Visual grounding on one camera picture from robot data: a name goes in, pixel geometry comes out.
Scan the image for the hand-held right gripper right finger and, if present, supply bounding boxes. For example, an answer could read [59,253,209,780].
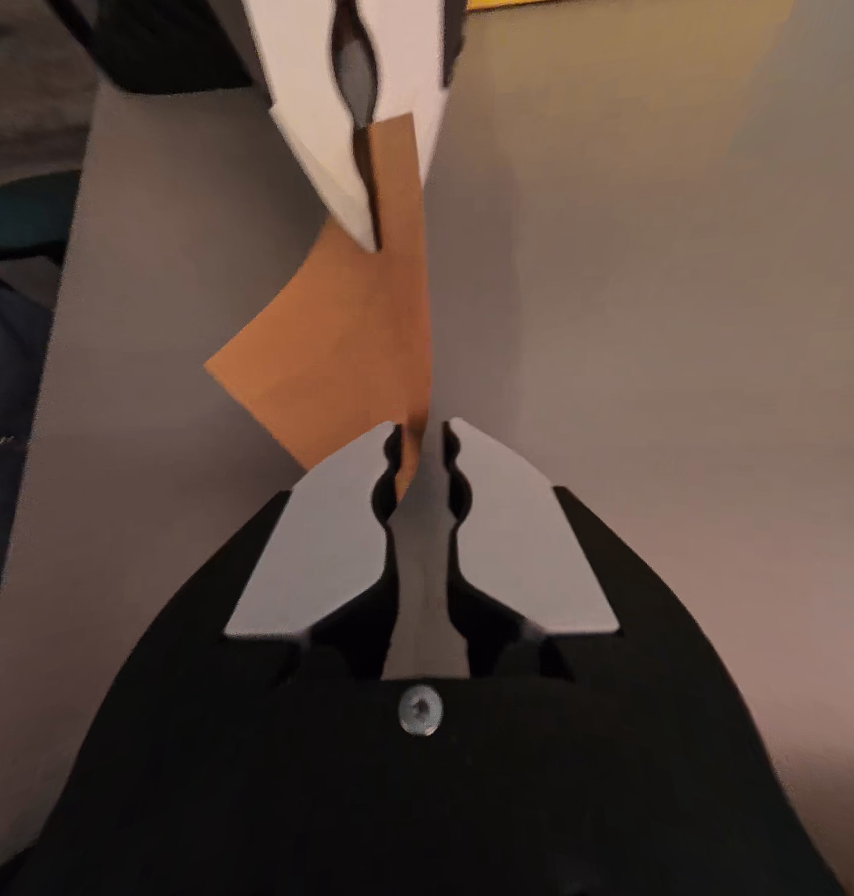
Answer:
[441,418,620,679]

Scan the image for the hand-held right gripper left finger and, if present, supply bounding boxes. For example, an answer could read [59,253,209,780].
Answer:
[224,420,406,679]

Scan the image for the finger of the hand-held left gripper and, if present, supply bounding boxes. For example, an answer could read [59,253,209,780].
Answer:
[357,0,450,189]
[245,0,380,253]

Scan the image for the brown-backed patterned origami paper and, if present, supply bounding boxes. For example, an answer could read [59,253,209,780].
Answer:
[203,113,435,505]

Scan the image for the teal office chair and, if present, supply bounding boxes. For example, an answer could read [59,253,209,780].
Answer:
[0,171,81,263]

